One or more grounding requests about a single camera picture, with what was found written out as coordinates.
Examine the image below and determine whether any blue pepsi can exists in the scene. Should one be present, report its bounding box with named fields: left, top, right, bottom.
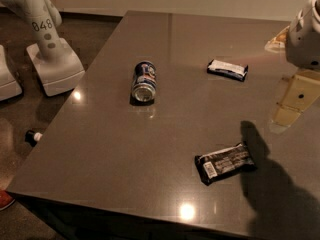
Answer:
left=131, top=61, right=157, bottom=102

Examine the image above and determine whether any white robot base at left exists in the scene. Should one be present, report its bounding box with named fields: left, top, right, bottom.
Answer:
left=0, top=45, right=22, bottom=101

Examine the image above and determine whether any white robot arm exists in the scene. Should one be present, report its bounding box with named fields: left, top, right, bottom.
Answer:
left=285, top=0, right=320, bottom=70

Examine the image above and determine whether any blue white snack packet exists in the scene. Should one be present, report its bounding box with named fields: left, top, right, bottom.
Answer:
left=207, top=59, right=248, bottom=82

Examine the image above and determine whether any black snack bar wrapper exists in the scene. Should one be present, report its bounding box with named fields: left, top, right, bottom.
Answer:
left=194, top=143, right=256, bottom=186

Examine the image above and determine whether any white robot stand numbered 048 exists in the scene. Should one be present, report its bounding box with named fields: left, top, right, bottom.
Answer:
left=0, top=0, right=85, bottom=96

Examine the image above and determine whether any black white table leg cap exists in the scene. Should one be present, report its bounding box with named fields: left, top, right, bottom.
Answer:
left=25, top=130, right=43, bottom=147

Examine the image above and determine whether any red shoe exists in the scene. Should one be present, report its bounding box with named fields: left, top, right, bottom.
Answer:
left=0, top=190, right=15, bottom=211

